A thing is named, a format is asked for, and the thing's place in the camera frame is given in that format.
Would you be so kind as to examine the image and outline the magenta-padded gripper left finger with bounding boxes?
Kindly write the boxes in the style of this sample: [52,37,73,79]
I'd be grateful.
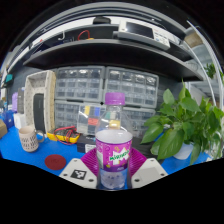
[59,147,101,190]

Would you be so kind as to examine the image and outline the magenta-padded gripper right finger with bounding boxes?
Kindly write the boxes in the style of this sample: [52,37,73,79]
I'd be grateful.
[128,147,168,190]

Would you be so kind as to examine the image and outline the clear purple-capped drink bottle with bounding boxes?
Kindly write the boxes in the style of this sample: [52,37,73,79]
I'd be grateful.
[94,92,134,191]

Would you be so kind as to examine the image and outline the flat round red coaster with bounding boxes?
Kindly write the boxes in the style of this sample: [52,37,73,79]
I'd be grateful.
[44,154,67,171]

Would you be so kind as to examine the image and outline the black box with white label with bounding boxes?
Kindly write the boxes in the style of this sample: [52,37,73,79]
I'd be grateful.
[76,133,98,154]

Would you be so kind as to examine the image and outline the black zippered case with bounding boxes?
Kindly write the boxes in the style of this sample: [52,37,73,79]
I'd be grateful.
[131,134,159,159]

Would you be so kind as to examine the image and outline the yellow multimeter with leads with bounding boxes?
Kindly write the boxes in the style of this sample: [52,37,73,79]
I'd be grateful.
[46,125,81,146]

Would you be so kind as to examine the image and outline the clear compartment box, coloured parts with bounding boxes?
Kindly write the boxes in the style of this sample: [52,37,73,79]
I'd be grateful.
[76,103,108,136]

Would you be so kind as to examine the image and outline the beige patterned mug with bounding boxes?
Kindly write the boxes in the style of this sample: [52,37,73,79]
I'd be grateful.
[18,125,45,153]

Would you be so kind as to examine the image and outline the green potted plant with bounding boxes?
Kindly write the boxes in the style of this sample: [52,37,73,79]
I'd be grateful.
[140,79,224,166]

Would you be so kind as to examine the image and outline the black rectangular speaker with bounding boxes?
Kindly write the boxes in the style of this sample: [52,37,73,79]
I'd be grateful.
[32,93,47,133]

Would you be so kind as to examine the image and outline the white cardboard box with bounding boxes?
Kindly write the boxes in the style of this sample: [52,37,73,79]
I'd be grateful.
[13,113,28,130]

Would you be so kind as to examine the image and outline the blue box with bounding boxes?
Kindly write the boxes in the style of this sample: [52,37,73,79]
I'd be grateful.
[1,111,15,130]

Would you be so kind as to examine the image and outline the dark grey upright box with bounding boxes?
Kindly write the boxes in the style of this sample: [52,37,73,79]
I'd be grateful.
[17,87,26,114]

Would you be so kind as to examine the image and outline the purple plastic bag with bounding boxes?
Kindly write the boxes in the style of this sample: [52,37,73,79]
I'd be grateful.
[11,92,19,113]

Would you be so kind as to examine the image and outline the white perforated storage bin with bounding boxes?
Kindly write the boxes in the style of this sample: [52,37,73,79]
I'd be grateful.
[24,69,57,134]

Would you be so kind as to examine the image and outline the white wire shelf rack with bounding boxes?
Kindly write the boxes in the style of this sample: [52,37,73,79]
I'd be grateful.
[185,19,224,111]

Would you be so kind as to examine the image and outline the black wall shelf unit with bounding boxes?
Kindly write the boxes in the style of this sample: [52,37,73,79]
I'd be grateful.
[6,13,214,83]

